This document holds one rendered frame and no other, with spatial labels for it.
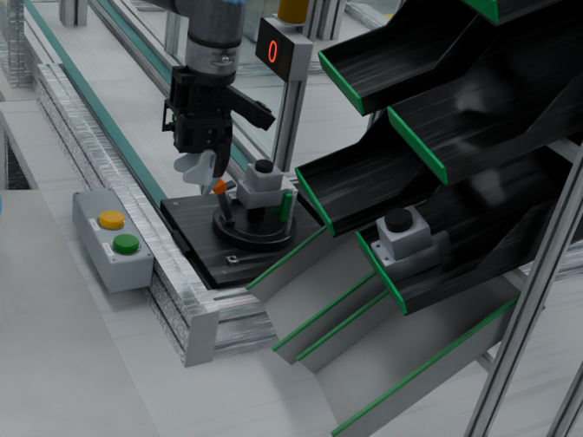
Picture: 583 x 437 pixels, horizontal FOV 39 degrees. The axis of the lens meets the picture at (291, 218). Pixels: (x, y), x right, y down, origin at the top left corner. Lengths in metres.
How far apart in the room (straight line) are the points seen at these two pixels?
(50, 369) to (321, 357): 0.40
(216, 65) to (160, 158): 0.54
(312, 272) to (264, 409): 0.21
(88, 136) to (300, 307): 0.65
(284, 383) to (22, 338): 0.39
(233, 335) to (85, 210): 0.33
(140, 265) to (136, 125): 0.54
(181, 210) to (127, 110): 0.49
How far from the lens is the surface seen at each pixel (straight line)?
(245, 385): 1.22
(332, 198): 1.02
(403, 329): 1.03
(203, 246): 1.29
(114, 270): 1.27
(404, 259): 0.89
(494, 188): 1.00
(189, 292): 1.21
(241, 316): 1.23
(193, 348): 1.21
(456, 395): 1.31
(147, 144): 1.68
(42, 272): 1.40
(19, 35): 1.97
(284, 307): 1.13
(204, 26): 1.11
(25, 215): 1.54
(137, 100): 1.86
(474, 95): 0.91
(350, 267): 1.10
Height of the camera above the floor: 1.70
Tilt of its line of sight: 32 degrees down
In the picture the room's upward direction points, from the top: 11 degrees clockwise
